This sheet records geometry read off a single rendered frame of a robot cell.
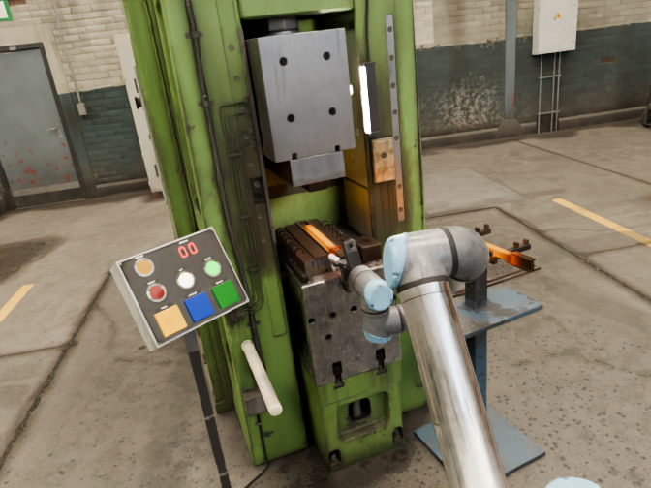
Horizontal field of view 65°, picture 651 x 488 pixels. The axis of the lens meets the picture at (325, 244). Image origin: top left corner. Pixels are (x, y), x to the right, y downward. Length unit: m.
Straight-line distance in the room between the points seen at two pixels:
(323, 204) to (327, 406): 0.89
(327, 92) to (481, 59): 6.75
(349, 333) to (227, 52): 1.11
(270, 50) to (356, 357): 1.19
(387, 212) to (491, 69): 6.55
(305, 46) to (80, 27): 6.32
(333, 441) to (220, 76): 1.51
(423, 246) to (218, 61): 1.04
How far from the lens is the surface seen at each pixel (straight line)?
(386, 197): 2.12
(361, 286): 1.63
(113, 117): 7.91
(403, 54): 2.09
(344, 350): 2.06
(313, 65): 1.78
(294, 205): 2.34
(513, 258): 1.87
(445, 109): 8.30
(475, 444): 1.09
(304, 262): 1.90
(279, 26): 1.96
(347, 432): 2.36
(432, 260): 1.12
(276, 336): 2.17
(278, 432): 2.43
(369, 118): 1.99
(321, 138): 1.81
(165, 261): 1.66
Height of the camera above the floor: 1.73
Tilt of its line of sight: 21 degrees down
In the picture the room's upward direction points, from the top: 7 degrees counter-clockwise
